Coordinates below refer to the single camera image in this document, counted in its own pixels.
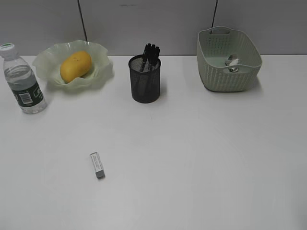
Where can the black marker pen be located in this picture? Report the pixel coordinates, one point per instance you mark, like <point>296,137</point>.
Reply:
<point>155,57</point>
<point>145,56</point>
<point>150,56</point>

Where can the grey white eraser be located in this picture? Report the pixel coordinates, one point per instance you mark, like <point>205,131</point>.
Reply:
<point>98,167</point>

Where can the yellow mango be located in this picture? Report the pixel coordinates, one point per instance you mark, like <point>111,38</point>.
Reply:
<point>75,66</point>

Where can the waste paper ball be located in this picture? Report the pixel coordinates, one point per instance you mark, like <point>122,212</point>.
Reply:
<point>232,61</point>

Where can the clear water bottle green label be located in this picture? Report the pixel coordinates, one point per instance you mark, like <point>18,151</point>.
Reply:
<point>21,80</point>

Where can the black mesh pen holder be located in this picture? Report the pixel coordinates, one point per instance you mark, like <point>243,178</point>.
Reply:
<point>145,86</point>

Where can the pale green woven basket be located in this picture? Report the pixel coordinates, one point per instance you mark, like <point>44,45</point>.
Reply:
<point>214,46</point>

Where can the pale green wavy plate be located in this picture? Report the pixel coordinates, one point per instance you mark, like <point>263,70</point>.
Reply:
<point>48,62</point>

